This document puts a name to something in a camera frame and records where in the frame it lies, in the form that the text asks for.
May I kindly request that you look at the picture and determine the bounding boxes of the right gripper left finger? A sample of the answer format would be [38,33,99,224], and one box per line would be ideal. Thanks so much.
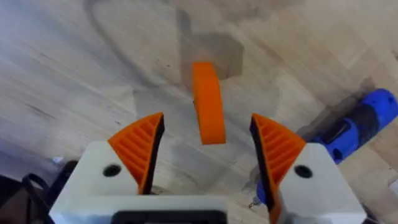
[60,112,165,197]

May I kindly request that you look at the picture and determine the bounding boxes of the black cable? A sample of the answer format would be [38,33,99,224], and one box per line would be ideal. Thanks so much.
[21,159,79,224]

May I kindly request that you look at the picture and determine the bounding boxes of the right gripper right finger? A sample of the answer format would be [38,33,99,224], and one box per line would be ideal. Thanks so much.
[249,113,368,224]

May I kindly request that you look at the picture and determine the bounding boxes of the blue electric screwdriver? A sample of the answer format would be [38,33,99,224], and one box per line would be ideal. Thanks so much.
[248,88,398,209]

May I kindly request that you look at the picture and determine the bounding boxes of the orange ribbed wedge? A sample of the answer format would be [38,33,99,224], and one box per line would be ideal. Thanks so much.
[192,62,227,146]

